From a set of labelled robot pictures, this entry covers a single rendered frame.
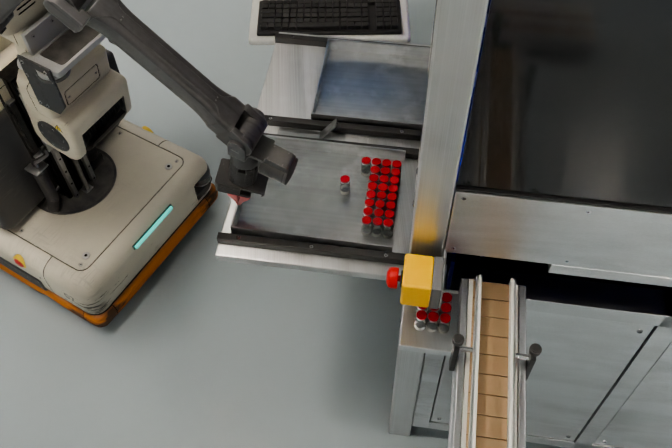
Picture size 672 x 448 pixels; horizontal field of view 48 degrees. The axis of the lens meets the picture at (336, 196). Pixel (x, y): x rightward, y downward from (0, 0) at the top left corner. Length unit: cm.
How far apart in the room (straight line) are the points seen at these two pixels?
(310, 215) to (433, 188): 43
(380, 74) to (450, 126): 78
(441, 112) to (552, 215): 31
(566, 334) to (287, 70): 91
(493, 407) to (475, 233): 31
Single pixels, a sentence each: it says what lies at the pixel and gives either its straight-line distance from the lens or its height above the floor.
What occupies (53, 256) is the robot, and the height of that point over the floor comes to 28.
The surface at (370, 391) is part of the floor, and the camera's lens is 239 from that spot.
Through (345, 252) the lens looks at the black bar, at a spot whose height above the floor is 90.
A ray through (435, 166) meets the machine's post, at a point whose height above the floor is 127.
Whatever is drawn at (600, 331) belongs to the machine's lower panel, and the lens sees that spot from 169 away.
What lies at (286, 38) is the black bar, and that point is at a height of 90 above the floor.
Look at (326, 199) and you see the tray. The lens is 166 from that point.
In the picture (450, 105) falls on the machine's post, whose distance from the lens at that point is 112.
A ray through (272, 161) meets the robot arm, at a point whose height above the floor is 112.
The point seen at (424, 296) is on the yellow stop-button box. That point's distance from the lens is 139.
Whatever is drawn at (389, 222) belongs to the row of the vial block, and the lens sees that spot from 157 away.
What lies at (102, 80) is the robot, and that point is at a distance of 211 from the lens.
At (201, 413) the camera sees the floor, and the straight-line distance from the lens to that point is 241.
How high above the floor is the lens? 222
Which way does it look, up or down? 53 degrees down
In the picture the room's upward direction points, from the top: 2 degrees counter-clockwise
